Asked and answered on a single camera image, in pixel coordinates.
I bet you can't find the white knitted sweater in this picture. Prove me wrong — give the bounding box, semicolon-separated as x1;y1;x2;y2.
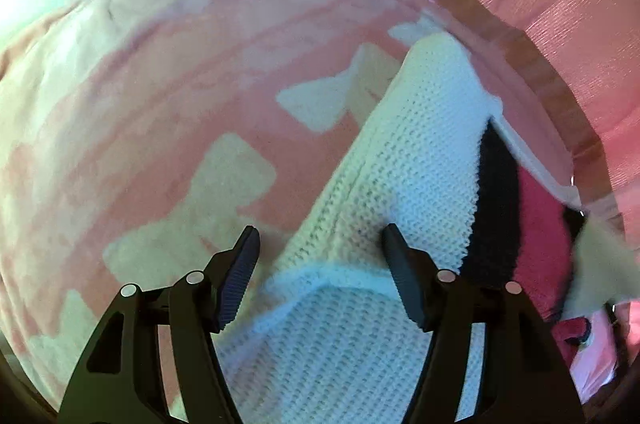
216;33;501;423

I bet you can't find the pale cloth piece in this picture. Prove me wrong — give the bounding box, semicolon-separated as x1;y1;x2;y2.
561;216;640;320

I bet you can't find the pink bow-print bed blanket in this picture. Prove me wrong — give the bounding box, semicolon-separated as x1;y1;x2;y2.
1;0;576;404

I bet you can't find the magenta garment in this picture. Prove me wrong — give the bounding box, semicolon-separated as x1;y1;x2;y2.
513;167;584;366

